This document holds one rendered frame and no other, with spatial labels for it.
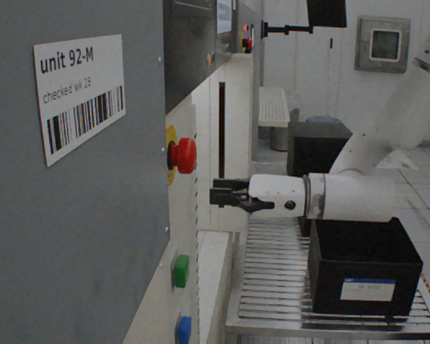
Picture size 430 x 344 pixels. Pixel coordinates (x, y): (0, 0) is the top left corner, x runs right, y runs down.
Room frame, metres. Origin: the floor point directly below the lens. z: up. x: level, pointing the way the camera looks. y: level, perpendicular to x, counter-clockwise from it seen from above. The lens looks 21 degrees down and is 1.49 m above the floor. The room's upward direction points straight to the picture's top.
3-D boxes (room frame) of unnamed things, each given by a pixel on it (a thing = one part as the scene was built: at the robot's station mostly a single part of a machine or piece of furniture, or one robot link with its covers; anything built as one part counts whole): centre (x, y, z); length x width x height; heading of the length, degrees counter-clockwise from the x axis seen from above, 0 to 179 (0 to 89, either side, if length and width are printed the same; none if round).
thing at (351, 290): (0.97, -0.43, 0.85); 0.28 x 0.28 x 0.17; 82
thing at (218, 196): (0.66, -0.03, 1.19); 0.07 x 0.03 x 0.03; 82
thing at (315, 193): (0.67, -0.18, 1.19); 0.09 x 0.03 x 0.08; 172
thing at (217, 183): (0.73, -0.03, 1.19); 0.07 x 0.03 x 0.03; 82
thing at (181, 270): (0.42, 0.04, 1.20); 0.03 x 0.02 x 0.03; 172
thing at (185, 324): (0.42, 0.04, 1.10); 0.03 x 0.02 x 0.03; 172
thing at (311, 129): (1.84, -0.51, 0.89); 0.29 x 0.29 x 0.25; 86
